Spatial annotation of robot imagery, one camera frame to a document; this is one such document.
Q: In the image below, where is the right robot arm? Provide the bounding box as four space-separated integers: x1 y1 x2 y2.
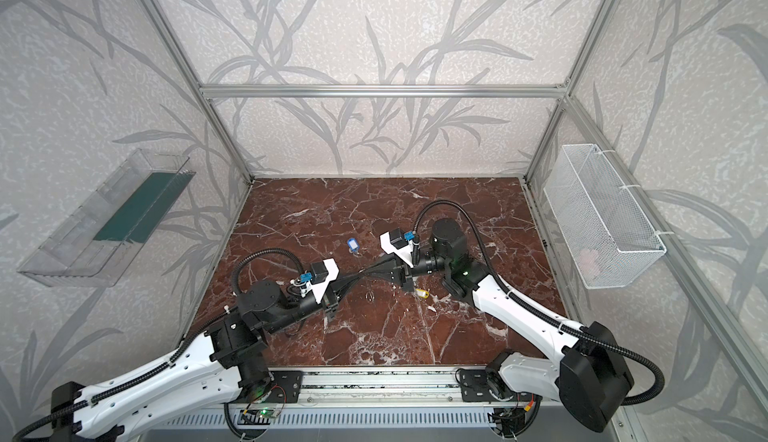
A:
380 218 634 432

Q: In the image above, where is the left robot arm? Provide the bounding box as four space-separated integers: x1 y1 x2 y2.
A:
48 271 361 441

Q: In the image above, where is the small circuit board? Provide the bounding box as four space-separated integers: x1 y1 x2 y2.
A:
240 407 282 426

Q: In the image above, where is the pink object in basket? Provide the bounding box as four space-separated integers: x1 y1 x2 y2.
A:
576 249 600 277

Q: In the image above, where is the green felt pad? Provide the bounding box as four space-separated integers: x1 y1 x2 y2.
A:
93 171 196 244

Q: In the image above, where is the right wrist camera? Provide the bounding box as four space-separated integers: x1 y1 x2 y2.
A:
379 229 415 268

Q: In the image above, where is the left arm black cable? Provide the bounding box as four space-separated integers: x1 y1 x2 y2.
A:
11 248 307 442

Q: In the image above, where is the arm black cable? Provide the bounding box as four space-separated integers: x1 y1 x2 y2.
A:
11 248 307 442
412 200 666 407

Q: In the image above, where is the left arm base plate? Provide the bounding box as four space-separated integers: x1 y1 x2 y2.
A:
255 370 304 405

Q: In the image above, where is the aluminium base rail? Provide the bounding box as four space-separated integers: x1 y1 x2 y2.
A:
125 365 625 410

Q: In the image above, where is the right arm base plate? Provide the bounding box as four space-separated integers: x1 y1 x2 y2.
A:
455 368 496 403

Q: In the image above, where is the white wire mesh basket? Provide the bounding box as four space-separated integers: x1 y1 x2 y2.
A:
544 144 667 290

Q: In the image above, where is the clear plastic wall bin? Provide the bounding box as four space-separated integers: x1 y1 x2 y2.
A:
17 149 196 288

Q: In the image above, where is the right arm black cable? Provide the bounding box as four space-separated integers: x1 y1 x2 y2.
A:
412 200 666 407

